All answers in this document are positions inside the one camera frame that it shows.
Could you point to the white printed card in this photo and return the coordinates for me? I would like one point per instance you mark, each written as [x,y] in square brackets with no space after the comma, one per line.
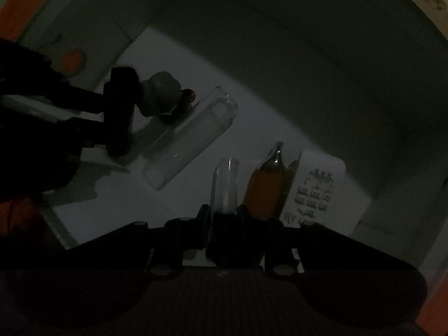
[322,189]

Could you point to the clear plastic tube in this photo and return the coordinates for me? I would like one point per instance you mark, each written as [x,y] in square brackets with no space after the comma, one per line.
[196,136]

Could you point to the white cardboard box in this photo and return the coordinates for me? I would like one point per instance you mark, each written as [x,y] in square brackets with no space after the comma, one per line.
[315,59]

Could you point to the orange liquid bottle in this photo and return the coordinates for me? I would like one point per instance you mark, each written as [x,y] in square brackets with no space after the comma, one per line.
[262,192]

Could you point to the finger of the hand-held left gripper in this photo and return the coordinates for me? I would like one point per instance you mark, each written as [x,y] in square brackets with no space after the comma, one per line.
[120,87]
[119,136]

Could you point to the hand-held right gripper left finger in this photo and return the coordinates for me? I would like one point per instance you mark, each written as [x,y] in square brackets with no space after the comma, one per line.
[203,224]

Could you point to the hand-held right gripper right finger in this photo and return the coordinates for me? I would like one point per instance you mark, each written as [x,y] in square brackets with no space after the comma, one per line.
[245,224]

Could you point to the clear tube with black cap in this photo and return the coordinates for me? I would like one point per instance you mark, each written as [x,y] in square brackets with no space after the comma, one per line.
[224,185]

